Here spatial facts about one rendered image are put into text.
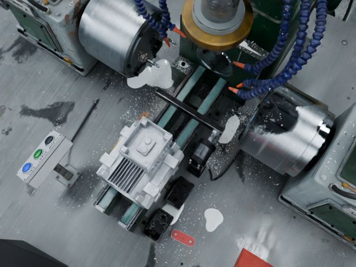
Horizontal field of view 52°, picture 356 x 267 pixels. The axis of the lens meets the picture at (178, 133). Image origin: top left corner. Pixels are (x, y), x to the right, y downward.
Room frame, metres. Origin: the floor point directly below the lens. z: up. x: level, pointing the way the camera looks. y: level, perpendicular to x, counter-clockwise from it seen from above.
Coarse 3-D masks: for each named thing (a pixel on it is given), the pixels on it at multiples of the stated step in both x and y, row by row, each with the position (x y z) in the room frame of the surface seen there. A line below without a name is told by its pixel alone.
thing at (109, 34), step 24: (96, 0) 0.73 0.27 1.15; (120, 0) 0.73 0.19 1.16; (144, 0) 0.77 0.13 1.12; (96, 24) 0.65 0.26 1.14; (120, 24) 0.65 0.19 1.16; (144, 24) 0.65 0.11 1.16; (96, 48) 0.60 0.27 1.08; (120, 48) 0.58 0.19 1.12; (144, 48) 0.63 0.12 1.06; (120, 72) 0.55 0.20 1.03
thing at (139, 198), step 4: (136, 124) 0.35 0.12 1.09; (172, 144) 0.30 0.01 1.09; (176, 144) 0.30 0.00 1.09; (172, 148) 0.28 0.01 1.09; (176, 148) 0.29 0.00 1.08; (176, 152) 0.28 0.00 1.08; (100, 172) 0.21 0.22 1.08; (104, 172) 0.20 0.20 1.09; (108, 172) 0.21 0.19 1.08; (104, 176) 0.19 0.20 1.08; (136, 192) 0.15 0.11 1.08; (136, 196) 0.14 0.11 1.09; (140, 196) 0.14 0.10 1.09; (136, 200) 0.13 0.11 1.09; (140, 200) 0.13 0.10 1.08; (144, 208) 0.12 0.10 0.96
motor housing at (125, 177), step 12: (120, 144) 0.30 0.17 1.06; (120, 156) 0.26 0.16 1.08; (180, 156) 0.27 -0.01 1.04; (108, 168) 0.22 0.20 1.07; (120, 168) 0.22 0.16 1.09; (132, 168) 0.22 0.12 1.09; (156, 168) 0.22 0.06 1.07; (168, 168) 0.23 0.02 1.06; (108, 180) 0.18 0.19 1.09; (120, 180) 0.18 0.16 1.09; (132, 180) 0.18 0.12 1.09; (144, 180) 0.19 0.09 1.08; (156, 180) 0.19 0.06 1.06; (120, 192) 0.17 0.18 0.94; (132, 192) 0.15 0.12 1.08; (144, 192) 0.16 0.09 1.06; (144, 204) 0.12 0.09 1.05
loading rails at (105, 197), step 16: (192, 80) 0.59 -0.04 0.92; (224, 80) 0.59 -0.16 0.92; (176, 96) 0.52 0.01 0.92; (192, 96) 0.56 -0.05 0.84; (208, 96) 0.53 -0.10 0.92; (224, 96) 0.57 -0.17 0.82; (160, 112) 0.45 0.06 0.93; (176, 112) 0.47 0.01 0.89; (208, 112) 0.46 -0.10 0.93; (192, 128) 0.40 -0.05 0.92; (192, 144) 0.38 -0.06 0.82; (112, 192) 0.17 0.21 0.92; (96, 208) 0.12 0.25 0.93; (112, 208) 0.13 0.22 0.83; (128, 224) 0.08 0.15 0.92; (144, 224) 0.08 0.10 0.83
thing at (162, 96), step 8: (160, 88) 0.50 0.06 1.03; (160, 96) 0.48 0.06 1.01; (168, 96) 0.47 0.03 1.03; (176, 104) 0.44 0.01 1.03; (184, 104) 0.45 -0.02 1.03; (184, 112) 0.43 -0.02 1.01; (192, 112) 0.42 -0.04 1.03; (200, 120) 0.40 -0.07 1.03; (208, 120) 0.40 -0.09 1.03; (216, 128) 0.37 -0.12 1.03; (224, 128) 0.37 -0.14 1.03
